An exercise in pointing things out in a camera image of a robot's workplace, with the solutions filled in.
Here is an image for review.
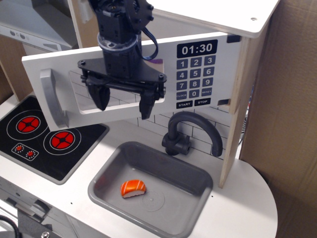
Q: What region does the brown cardboard box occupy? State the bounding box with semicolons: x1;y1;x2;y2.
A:
240;0;317;238

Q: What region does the dark grey toy faucet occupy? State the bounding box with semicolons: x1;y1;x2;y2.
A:
161;111;223;157

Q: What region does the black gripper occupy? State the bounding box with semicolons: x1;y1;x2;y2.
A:
78;48;166;119

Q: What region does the grey range hood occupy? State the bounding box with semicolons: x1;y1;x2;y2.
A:
0;0;78;52

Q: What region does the white toy microwave door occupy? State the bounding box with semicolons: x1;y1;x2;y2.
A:
22;32;242;130

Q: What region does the wooden toy microwave cabinet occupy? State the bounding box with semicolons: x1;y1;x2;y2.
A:
68;0;280;189

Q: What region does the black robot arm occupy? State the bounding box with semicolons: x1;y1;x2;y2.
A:
78;0;166;119

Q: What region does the grey oven front panel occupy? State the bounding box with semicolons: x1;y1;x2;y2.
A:
0;178;106;238

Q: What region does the grey toy sink basin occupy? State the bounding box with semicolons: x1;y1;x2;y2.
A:
88;142;213;238

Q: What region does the orange salmon sushi toy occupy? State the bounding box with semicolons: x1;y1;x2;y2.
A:
120;179;146;198

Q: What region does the black metal bracket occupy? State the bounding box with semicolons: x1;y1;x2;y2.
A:
17;210;60;238

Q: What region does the black toy stovetop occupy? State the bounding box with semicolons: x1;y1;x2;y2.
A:
0;96;109;185

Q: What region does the purple toy eggplant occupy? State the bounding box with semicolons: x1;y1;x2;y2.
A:
149;59;163;64

